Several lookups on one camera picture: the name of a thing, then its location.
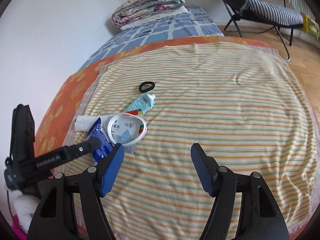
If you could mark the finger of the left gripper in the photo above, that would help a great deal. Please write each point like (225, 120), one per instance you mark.
(85, 147)

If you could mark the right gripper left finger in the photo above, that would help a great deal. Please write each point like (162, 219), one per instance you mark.
(55, 216)

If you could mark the blue snack bag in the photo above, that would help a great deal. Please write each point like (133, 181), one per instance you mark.
(97, 131)

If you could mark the white plastic ring lid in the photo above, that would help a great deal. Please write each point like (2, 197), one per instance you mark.
(126, 129)

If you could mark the left hand in glove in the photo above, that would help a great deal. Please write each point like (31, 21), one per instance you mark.
(25, 206)

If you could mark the orange floral bed sheet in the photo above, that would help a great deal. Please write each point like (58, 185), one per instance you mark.
(65, 99)

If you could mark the teal ointment tube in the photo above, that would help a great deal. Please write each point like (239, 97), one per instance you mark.
(144, 102)

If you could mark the striped yellow towel blanket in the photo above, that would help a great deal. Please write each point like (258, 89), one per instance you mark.
(292, 159)

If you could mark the folded floral quilt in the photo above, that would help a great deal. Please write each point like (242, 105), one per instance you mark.
(133, 10)

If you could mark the blue checked bed sheet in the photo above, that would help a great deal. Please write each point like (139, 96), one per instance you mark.
(196, 22)

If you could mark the yellow green box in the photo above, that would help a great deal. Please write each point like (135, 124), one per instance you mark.
(310, 26)

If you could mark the striped cushion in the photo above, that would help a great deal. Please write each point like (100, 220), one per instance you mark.
(273, 13)

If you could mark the black clothes drying rack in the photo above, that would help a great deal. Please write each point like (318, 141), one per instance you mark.
(301, 6)

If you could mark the black folding chair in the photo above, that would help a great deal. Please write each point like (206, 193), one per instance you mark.
(233, 9)

